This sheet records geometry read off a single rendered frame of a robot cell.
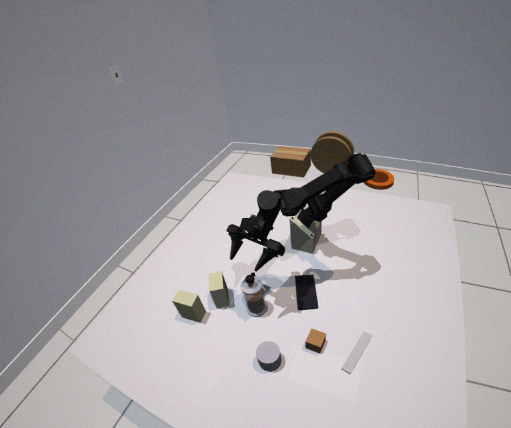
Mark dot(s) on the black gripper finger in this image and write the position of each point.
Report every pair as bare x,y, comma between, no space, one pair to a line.
235,245
265,257

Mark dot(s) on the light grey flat bar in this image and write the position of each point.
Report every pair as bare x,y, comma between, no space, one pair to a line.
357,352

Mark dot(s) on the brown cube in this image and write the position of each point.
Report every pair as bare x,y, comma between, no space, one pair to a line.
315,341

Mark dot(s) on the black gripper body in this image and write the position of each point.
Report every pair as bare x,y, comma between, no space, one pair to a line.
272,245

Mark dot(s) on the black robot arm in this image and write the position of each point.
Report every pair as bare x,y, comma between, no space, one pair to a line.
292,201

